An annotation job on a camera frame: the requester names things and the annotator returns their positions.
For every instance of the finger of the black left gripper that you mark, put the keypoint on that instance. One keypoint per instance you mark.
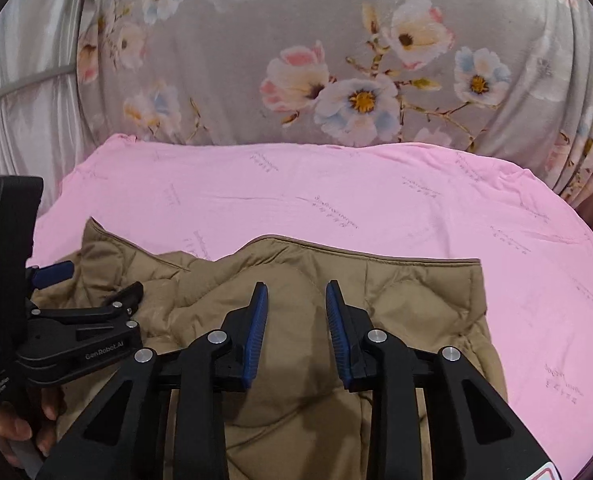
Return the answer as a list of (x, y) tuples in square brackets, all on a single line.
[(126, 300)]

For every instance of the person's left hand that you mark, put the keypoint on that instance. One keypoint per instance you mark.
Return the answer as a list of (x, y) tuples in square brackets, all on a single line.
[(15, 428)]

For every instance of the grey floral bedspread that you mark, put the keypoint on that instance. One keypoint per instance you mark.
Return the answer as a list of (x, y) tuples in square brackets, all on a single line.
[(511, 79)]

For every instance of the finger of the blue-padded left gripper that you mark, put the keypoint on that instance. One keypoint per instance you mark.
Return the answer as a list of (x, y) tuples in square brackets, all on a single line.
[(47, 276)]

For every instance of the olive quilted puffer jacket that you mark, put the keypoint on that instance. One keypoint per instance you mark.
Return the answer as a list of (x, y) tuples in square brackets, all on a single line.
[(296, 421)]

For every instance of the silver grey satin fabric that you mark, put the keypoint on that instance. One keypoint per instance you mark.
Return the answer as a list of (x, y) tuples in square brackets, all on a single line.
[(42, 131)]

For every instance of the pink printed sheet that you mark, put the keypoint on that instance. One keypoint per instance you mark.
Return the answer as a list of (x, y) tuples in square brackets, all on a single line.
[(398, 200)]

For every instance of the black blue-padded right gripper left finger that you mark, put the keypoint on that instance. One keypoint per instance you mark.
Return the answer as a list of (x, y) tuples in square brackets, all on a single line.
[(121, 433)]

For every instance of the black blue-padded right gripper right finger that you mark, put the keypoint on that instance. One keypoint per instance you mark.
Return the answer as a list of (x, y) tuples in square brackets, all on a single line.
[(473, 432)]

